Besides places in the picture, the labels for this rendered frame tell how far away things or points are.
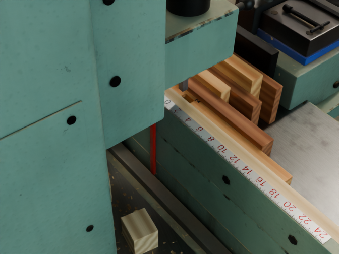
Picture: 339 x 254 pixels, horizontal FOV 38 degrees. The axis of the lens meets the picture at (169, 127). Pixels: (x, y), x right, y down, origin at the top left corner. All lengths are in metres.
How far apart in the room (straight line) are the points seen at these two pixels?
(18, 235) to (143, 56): 0.19
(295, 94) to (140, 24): 0.32
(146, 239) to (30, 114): 0.32
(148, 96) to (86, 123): 0.11
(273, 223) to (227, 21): 0.23
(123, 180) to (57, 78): 0.40
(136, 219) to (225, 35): 0.26
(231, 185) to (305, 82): 0.20
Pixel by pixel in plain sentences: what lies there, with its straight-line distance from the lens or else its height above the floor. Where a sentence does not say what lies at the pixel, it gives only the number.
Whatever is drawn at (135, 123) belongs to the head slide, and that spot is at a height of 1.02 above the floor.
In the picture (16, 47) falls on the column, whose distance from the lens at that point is 0.33.
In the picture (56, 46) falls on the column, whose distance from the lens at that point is 0.34.
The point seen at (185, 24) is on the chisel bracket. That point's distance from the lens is 0.55.
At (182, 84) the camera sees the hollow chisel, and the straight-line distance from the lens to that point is 0.64.
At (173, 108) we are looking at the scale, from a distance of 0.61.
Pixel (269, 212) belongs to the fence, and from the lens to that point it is 0.55.
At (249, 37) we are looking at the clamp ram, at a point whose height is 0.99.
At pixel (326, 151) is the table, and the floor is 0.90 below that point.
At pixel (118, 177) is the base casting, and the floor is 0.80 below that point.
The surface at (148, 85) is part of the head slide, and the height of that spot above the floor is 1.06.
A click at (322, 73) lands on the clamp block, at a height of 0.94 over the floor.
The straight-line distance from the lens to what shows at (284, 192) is 0.55.
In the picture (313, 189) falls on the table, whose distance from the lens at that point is 0.62.
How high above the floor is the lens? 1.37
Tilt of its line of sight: 45 degrees down
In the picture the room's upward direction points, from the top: 1 degrees clockwise
